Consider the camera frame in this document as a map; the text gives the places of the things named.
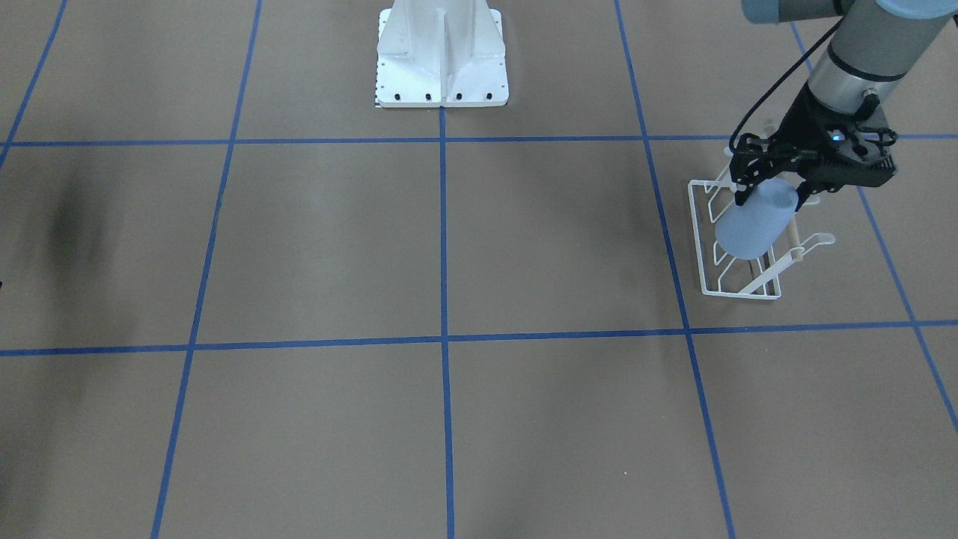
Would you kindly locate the light blue plastic cup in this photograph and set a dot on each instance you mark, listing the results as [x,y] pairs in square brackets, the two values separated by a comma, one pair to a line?
[747,232]

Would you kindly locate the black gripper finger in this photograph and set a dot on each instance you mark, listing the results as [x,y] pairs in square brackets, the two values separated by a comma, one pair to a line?
[747,176]
[804,191]

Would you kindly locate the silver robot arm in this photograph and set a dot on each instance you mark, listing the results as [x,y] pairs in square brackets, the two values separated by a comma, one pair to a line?
[871,47]

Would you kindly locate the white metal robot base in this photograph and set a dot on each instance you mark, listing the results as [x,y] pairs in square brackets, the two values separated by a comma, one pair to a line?
[434,54]

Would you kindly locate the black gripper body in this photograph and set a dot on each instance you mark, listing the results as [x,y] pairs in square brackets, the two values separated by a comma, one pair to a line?
[800,125]

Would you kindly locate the white wire cup holder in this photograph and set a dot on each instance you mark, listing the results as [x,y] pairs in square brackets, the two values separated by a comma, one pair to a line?
[722,275]

